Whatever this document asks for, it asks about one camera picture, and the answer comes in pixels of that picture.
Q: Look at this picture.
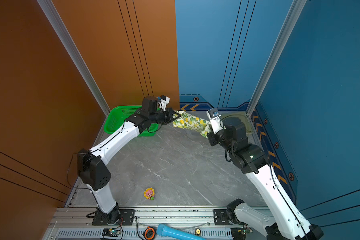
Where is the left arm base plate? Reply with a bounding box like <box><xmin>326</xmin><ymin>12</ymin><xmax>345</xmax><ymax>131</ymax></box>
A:
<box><xmin>92</xmin><ymin>209</ymin><xmax>135</xmax><ymax>227</ymax></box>

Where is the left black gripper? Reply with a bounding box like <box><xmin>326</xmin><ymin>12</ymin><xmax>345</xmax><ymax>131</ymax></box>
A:
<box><xmin>148</xmin><ymin>107</ymin><xmax>181</xmax><ymax>125</ymax></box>

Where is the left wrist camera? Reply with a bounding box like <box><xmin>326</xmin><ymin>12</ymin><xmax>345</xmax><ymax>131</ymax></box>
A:
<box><xmin>158</xmin><ymin>95</ymin><xmax>170</xmax><ymax>112</ymax></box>

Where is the yellow green patterned skirt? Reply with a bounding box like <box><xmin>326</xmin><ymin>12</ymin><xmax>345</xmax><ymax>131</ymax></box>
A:
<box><xmin>172</xmin><ymin>111</ymin><xmax>213</xmax><ymax>138</ymax></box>

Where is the orange black tape measure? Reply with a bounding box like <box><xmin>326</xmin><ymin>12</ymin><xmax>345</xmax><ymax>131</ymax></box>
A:
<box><xmin>144</xmin><ymin>227</ymin><xmax>156</xmax><ymax>240</ymax></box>

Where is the olive green skirt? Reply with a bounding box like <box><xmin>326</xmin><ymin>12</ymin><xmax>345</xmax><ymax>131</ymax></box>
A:
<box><xmin>222</xmin><ymin>112</ymin><xmax>253</xmax><ymax>136</ymax></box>

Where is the blue cylindrical flashlight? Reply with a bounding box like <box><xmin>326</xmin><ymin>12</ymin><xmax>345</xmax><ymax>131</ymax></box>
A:
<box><xmin>157</xmin><ymin>224</ymin><xmax>205</xmax><ymax>240</ymax></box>

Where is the left green circuit board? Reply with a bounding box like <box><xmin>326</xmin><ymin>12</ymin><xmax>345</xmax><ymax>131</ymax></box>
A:
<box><xmin>102</xmin><ymin>228</ymin><xmax>123</xmax><ymax>240</ymax></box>

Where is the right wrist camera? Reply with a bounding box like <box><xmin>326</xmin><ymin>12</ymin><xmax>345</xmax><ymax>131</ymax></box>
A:
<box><xmin>207</xmin><ymin>108</ymin><xmax>224</xmax><ymax>134</ymax></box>

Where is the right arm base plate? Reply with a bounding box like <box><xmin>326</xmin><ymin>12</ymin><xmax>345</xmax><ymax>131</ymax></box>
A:
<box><xmin>213</xmin><ymin>209</ymin><xmax>239</xmax><ymax>226</ymax></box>

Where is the right green circuit board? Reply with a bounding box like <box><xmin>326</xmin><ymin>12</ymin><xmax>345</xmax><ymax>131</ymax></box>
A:
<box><xmin>238</xmin><ymin>227</ymin><xmax>253</xmax><ymax>236</ymax></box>

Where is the green plastic basket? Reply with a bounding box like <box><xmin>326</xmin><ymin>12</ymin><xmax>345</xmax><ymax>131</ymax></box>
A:
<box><xmin>103</xmin><ymin>106</ymin><xmax>160</xmax><ymax>137</ymax></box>

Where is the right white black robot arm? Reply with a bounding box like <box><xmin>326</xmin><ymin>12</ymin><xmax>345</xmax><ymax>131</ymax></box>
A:
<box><xmin>207</xmin><ymin>116</ymin><xmax>324</xmax><ymax>240</ymax></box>

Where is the yellow flower toy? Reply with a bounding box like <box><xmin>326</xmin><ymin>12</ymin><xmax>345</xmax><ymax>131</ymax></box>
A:
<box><xmin>144</xmin><ymin>188</ymin><xmax>155</xmax><ymax>201</ymax></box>

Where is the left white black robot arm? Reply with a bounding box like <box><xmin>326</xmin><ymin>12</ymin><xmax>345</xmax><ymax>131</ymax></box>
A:
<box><xmin>77</xmin><ymin>95</ymin><xmax>181</xmax><ymax>225</ymax></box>

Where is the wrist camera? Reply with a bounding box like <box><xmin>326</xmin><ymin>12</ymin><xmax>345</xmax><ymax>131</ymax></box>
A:
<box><xmin>207</xmin><ymin>108</ymin><xmax>224</xmax><ymax>134</ymax></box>
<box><xmin>158</xmin><ymin>95</ymin><xmax>170</xmax><ymax>112</ymax></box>

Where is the green circuit board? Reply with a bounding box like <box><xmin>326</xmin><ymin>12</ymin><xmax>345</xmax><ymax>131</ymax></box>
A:
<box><xmin>102</xmin><ymin>228</ymin><xmax>123</xmax><ymax>240</ymax></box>
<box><xmin>238</xmin><ymin>227</ymin><xmax>253</xmax><ymax>236</ymax></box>

